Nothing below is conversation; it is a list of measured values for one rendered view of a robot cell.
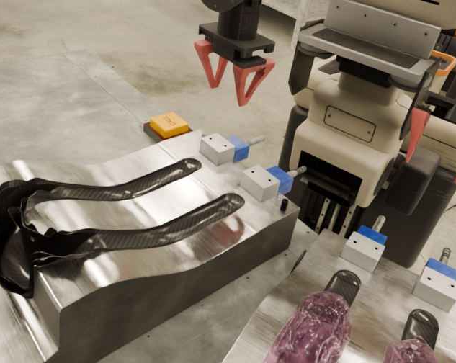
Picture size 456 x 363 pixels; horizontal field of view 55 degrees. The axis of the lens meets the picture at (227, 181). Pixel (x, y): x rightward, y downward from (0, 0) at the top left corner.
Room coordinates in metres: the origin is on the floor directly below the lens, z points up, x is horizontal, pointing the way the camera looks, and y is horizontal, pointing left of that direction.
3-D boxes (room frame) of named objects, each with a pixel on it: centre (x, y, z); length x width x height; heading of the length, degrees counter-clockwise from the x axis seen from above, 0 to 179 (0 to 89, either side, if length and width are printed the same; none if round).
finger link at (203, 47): (0.64, 0.04, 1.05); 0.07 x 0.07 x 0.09; 46
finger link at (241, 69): (0.61, 0.01, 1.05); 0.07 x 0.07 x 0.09; 46
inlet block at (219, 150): (0.66, -0.01, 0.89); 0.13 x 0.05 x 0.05; 135
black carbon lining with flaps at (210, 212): (0.43, 0.13, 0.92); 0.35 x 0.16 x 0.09; 135
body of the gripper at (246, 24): (0.63, 0.02, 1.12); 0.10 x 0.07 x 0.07; 46
